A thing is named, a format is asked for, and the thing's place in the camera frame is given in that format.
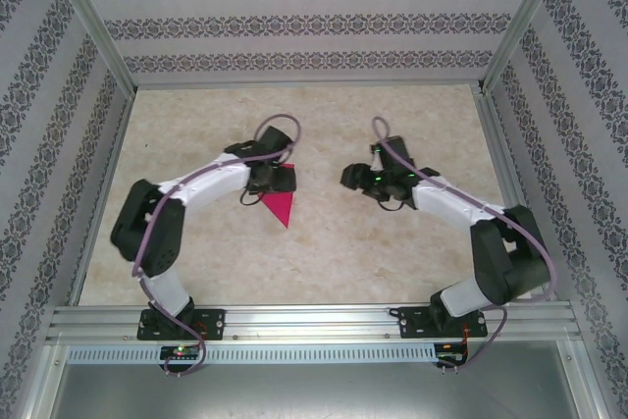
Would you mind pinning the aluminium mounting rail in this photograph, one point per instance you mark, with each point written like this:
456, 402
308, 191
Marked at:
304, 323

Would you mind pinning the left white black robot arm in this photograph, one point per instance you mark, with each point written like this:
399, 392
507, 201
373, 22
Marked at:
211, 191

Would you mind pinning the magenta cloth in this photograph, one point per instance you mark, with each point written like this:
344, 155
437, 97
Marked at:
282, 208

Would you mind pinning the aluminium rear frame beam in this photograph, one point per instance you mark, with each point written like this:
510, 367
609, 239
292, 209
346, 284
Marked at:
309, 83

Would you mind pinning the aluminium frame bar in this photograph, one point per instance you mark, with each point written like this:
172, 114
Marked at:
586, 380
46, 380

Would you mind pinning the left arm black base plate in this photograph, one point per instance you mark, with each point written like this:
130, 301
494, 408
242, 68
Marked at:
213, 323

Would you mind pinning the aluminium frame post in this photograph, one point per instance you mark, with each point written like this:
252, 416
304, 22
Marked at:
521, 21
93, 21

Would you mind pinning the grey sheet metal panel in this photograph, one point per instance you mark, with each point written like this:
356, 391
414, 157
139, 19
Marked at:
314, 394

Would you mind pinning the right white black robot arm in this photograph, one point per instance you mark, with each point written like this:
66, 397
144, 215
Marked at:
441, 208

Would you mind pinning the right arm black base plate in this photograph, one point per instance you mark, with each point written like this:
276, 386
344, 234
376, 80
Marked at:
412, 326

